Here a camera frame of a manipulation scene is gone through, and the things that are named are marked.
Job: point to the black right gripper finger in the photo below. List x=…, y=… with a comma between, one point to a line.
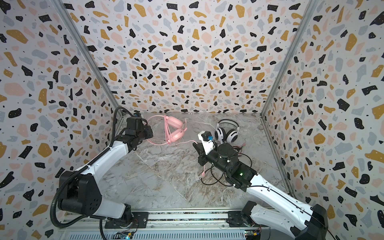
x=202, y=160
x=200, y=149

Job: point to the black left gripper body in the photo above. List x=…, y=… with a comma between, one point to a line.
x=145, y=133

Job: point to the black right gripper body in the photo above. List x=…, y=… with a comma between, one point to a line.
x=202, y=154

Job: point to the pink headphones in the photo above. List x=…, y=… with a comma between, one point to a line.
x=174, y=129

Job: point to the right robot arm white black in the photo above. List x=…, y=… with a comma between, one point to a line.
x=288, y=215

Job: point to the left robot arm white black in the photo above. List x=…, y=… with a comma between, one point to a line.
x=79, y=196

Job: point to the white black headphones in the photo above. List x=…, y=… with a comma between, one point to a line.
x=224, y=136

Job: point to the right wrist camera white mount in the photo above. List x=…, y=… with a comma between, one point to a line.
x=207, y=141

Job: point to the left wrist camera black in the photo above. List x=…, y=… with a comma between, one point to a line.
x=136, y=123

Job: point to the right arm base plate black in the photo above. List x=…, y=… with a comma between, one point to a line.
x=235, y=219

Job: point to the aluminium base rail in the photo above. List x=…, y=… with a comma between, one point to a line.
x=179, y=224

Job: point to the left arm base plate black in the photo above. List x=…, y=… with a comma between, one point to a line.
x=134, y=220

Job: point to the aluminium corner post left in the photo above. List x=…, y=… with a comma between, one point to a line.
x=70, y=25

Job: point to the aluminium corner post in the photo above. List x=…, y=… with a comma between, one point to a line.
x=290, y=54
x=70, y=25

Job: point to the aluminium corner post right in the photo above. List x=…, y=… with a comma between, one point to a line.
x=290, y=54

